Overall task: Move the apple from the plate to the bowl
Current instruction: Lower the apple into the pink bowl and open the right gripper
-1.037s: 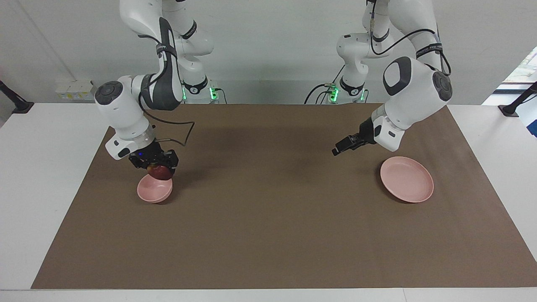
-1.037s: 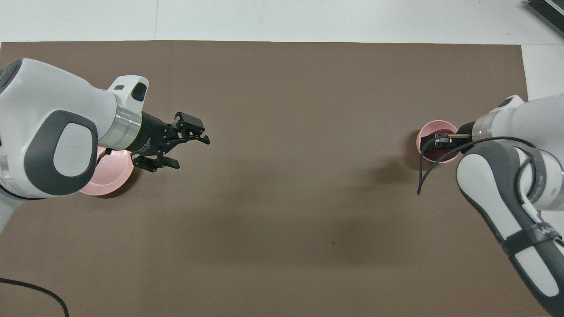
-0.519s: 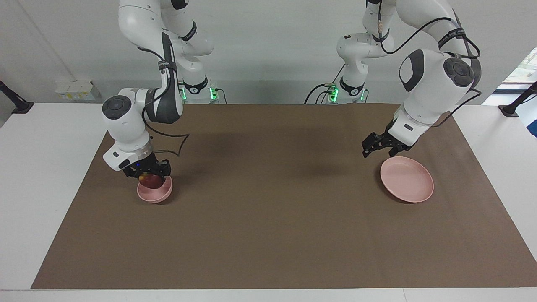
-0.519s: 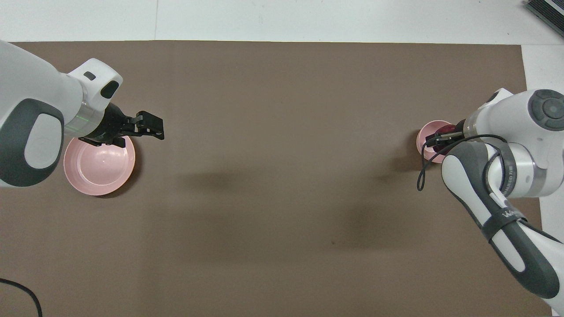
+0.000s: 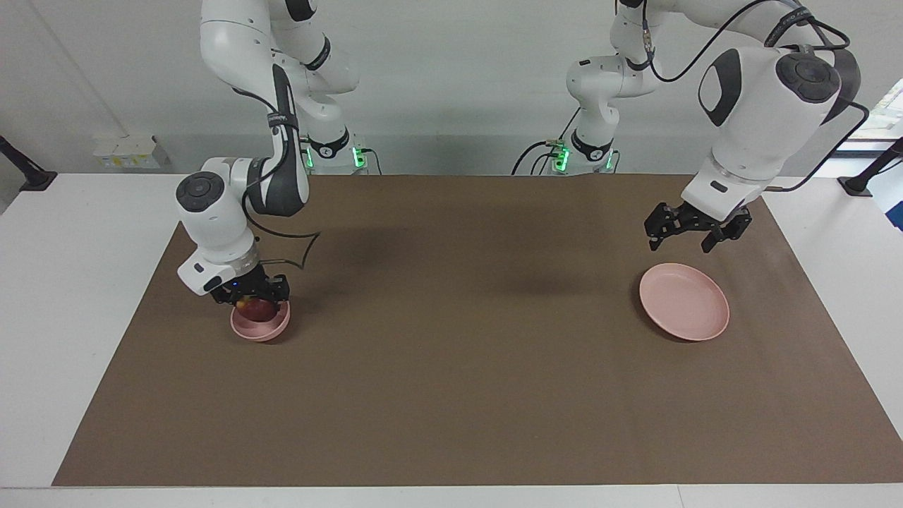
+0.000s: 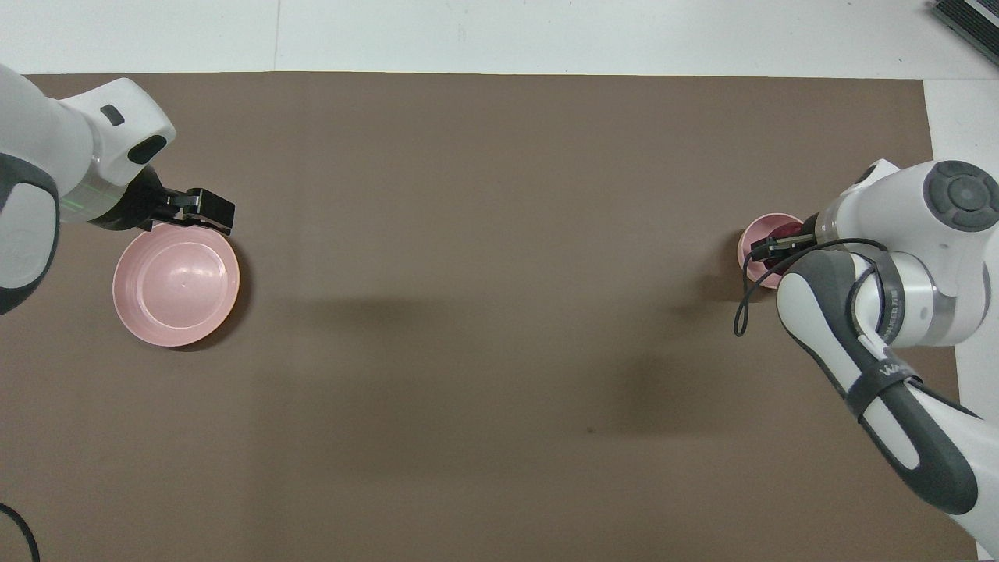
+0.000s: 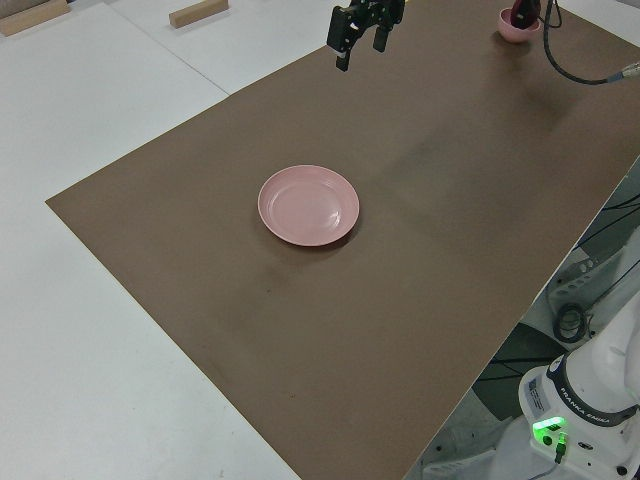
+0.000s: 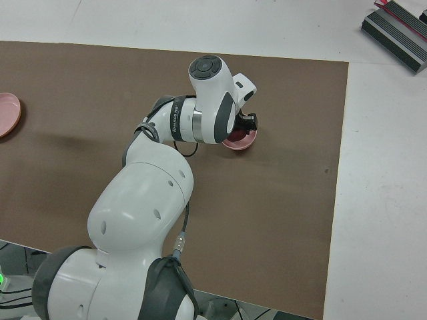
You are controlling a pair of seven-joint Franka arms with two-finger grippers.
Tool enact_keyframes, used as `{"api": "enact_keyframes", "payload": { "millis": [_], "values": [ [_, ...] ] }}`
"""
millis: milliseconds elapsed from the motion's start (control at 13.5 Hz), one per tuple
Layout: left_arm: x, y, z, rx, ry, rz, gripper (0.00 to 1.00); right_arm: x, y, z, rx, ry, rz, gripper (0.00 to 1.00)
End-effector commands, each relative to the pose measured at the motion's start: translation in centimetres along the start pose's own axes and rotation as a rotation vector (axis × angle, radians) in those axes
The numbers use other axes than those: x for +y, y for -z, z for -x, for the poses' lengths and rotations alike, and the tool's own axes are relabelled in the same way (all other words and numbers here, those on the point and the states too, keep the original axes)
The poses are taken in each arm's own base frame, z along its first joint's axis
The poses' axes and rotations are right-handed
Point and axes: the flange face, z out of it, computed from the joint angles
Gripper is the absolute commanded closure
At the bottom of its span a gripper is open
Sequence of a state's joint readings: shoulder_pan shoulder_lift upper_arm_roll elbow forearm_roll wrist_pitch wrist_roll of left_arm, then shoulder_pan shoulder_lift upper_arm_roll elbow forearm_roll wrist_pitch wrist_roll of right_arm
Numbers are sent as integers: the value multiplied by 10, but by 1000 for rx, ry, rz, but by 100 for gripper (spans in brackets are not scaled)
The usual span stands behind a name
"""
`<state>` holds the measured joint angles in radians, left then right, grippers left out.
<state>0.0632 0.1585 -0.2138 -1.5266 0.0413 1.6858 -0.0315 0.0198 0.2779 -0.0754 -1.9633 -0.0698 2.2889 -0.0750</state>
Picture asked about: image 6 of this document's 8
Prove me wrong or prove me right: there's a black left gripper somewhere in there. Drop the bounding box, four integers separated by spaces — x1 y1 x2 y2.
88 165 236 237

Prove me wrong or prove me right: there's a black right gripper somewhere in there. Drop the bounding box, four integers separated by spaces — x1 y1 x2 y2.
750 211 830 263

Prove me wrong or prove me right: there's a dark red apple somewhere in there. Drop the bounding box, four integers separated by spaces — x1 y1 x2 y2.
761 222 806 272

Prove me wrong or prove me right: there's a pink bowl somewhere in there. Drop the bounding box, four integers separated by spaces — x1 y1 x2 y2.
738 213 809 290

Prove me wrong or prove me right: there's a pink plate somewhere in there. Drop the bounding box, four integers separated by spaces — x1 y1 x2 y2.
112 222 241 348

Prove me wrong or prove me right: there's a dark ribbed device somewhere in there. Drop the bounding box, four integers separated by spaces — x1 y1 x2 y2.
930 0 999 68

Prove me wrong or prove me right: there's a brown table mat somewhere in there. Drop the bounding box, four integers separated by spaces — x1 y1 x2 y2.
0 72 978 562

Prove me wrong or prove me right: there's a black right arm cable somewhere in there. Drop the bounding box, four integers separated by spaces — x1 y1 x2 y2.
733 237 892 339

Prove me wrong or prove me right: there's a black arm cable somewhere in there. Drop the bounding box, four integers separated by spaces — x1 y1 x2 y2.
0 503 41 562
733 237 892 339

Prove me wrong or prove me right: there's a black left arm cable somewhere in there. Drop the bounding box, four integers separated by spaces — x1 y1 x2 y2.
0 503 41 562

